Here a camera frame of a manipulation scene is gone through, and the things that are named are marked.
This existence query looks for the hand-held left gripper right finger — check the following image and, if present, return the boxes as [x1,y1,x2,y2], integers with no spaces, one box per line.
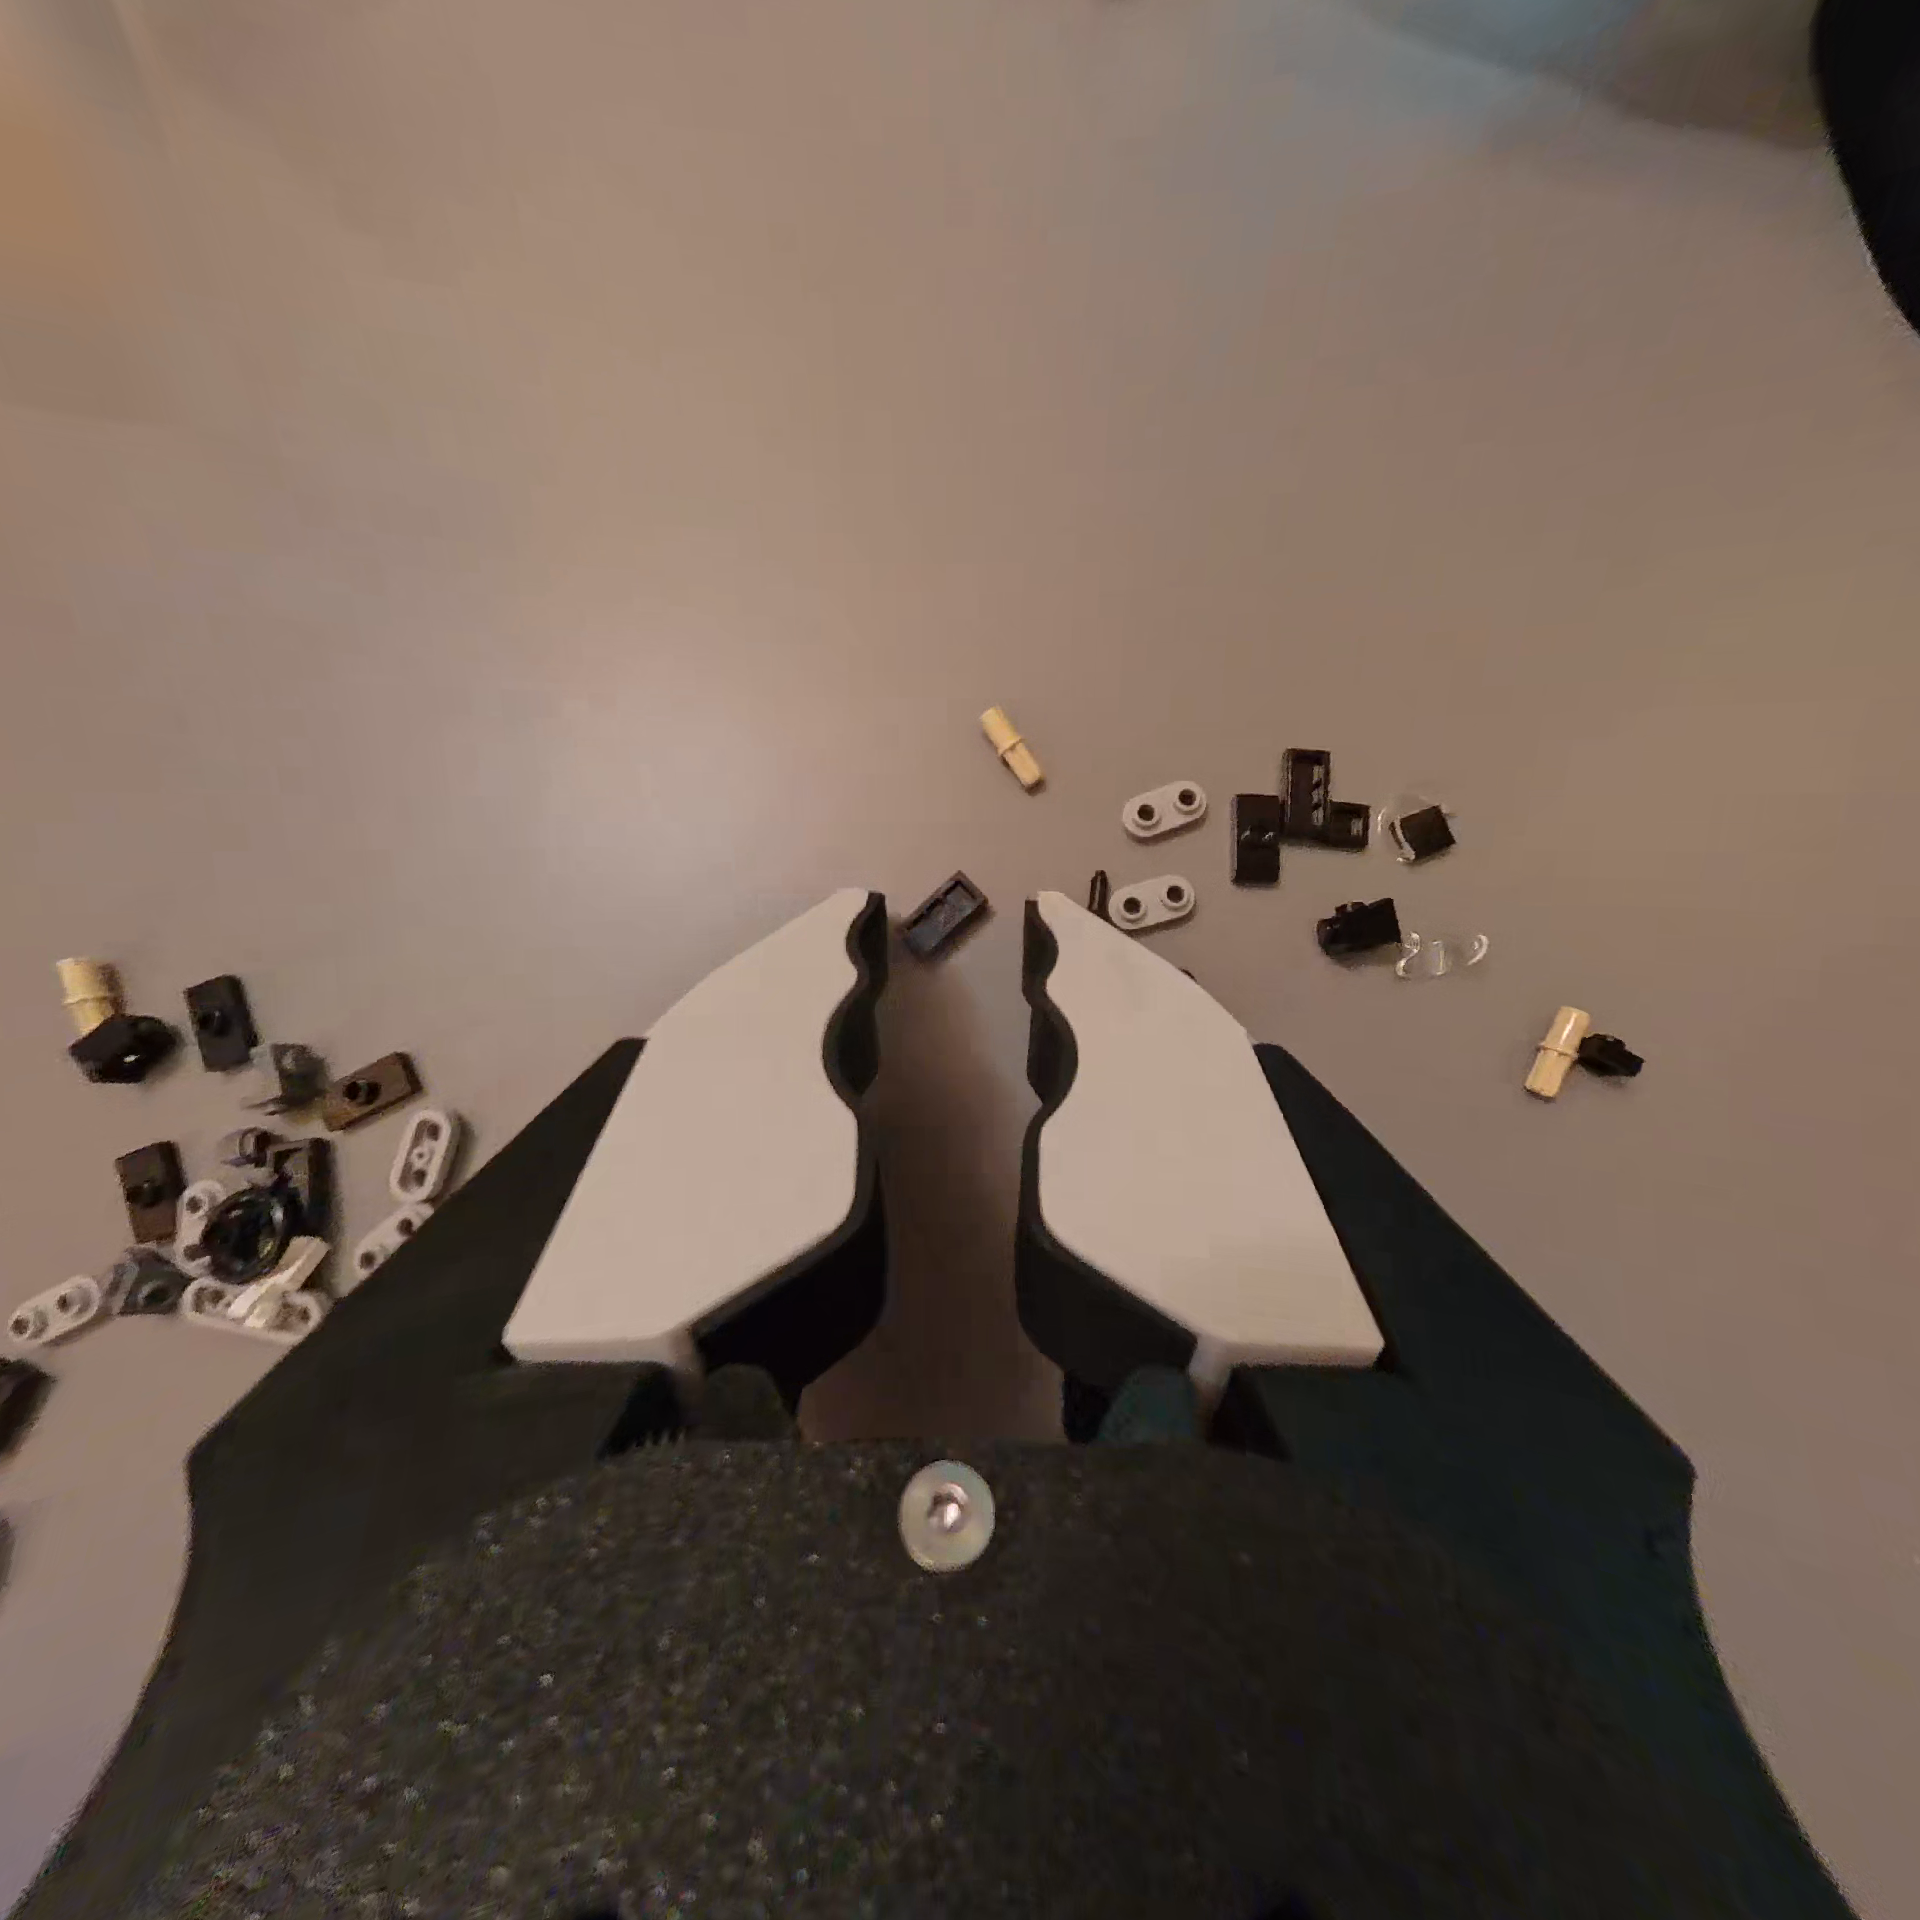
[1017,887,1387,1397]

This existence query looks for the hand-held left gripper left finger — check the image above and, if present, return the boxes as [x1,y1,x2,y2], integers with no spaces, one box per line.
[498,887,896,1397]

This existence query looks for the pile of small toy bricks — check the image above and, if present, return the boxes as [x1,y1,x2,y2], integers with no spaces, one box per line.
[0,706,1647,1455]

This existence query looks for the grey desk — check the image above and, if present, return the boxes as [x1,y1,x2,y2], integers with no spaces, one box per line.
[0,0,1920,1920]

